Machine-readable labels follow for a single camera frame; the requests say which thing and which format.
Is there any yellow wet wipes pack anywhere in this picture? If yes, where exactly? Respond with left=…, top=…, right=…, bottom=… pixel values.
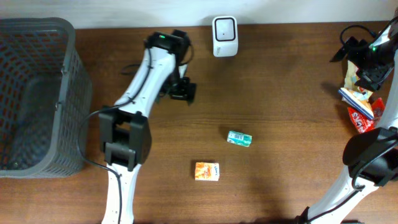
left=338, top=60, right=374, bottom=120

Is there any red snack bag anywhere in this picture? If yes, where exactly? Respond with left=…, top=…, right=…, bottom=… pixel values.
left=348, top=98, right=385, bottom=133

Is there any teal tissue pack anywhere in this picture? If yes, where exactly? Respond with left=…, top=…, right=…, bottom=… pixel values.
left=227, top=131, right=252, bottom=147

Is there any orange tissue pack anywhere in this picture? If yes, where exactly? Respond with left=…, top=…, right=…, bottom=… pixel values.
left=195, top=162, right=220, bottom=181

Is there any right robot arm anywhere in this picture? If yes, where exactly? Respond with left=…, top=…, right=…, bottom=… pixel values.
left=294, top=17, right=397, bottom=224

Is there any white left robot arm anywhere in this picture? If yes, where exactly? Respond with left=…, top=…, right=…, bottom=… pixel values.
left=98, top=30, right=197, bottom=223

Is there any white barcode scanner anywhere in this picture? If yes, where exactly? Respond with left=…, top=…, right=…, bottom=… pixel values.
left=212, top=16, right=239, bottom=57

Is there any grey plastic mesh basket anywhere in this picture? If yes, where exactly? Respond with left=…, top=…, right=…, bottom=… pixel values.
left=1, top=17, right=93, bottom=179

